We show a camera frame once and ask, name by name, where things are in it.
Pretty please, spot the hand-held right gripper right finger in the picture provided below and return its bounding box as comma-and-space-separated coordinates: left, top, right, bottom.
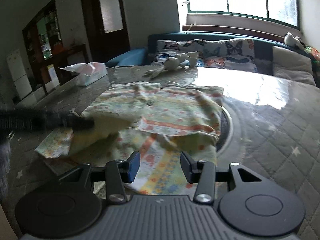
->
180, 151, 263, 203

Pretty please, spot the dark wooden side table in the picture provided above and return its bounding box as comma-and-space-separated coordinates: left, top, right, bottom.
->
52, 44, 90, 88

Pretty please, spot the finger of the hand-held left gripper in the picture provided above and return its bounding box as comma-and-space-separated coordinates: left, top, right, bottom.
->
64, 116, 94, 132

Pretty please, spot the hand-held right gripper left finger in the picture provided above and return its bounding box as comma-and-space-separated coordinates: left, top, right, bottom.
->
59, 151, 141, 203

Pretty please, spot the panda plush toy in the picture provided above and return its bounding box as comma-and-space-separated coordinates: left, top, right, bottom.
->
284, 32, 304, 49

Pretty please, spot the colourful plush toy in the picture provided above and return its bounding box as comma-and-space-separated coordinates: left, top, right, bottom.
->
304, 44, 320, 62

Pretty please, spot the round dark table insert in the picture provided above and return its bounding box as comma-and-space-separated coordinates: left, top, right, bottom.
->
216, 106, 234, 154

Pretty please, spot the white refrigerator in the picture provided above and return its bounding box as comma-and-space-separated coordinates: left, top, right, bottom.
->
6, 49, 33, 100

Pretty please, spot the white plush toy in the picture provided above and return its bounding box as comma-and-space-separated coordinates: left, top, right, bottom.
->
144, 51, 199, 81

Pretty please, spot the teal sofa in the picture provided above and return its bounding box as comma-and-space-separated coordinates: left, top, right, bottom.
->
105, 32, 320, 88

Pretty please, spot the white pink tissue pack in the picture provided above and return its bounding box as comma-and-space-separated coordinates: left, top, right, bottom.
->
58, 62, 108, 87

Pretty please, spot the dark wooden display cabinet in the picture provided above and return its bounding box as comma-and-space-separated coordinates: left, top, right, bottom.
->
22, 0, 63, 93

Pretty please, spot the floral patterned jacket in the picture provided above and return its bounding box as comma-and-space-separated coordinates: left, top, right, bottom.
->
35, 81, 224, 195

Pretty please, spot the dark wooden door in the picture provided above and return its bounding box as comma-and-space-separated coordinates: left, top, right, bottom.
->
79, 0, 130, 55

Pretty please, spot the grey cushion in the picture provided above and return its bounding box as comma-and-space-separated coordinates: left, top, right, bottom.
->
271, 45, 317, 87

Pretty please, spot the butterfly print cushion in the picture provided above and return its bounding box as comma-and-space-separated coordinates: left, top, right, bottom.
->
156, 39, 206, 58
203, 38, 255, 64

